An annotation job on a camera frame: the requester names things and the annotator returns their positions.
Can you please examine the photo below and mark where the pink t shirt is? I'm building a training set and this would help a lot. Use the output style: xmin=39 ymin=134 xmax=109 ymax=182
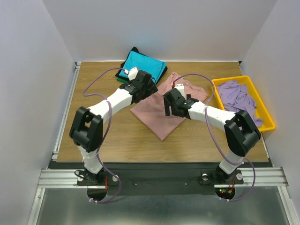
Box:
xmin=130 ymin=71 xmax=209 ymax=142

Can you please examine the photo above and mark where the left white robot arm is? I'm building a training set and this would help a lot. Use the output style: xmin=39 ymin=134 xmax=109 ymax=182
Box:
xmin=69 ymin=67 xmax=158 ymax=185

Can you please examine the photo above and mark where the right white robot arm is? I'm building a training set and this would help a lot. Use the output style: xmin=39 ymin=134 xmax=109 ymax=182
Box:
xmin=163 ymin=88 xmax=261 ymax=183

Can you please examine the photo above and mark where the folded cyan t shirt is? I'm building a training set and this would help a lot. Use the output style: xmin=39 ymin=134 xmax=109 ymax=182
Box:
xmin=120 ymin=47 xmax=168 ymax=84

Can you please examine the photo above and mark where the folded green t shirt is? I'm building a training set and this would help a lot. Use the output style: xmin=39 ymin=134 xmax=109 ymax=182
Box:
xmin=117 ymin=77 xmax=127 ymax=83

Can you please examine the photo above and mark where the folded black t shirt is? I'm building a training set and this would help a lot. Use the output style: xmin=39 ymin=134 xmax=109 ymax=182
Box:
xmin=114 ymin=46 xmax=169 ymax=87

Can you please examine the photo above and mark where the purple t shirt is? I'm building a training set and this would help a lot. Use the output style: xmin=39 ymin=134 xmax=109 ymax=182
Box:
xmin=217 ymin=80 xmax=263 ymax=128

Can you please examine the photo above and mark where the yellow plastic tray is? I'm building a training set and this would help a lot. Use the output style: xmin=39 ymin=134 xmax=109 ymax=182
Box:
xmin=212 ymin=75 xmax=276 ymax=133

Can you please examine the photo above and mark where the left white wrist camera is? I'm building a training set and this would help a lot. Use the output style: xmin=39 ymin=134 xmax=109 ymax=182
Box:
xmin=123 ymin=67 xmax=138 ymax=81

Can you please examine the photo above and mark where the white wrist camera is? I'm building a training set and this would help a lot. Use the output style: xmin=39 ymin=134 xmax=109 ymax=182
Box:
xmin=172 ymin=83 xmax=185 ymax=97
xmin=123 ymin=67 xmax=138 ymax=81

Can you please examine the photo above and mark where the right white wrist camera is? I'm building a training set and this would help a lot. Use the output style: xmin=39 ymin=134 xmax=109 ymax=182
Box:
xmin=172 ymin=83 xmax=185 ymax=97

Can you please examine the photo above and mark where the left aluminium rail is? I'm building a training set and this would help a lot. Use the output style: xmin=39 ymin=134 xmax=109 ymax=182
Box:
xmin=51 ymin=61 xmax=82 ymax=161

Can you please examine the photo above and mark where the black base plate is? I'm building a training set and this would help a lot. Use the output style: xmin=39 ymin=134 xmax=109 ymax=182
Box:
xmin=77 ymin=161 xmax=244 ymax=197

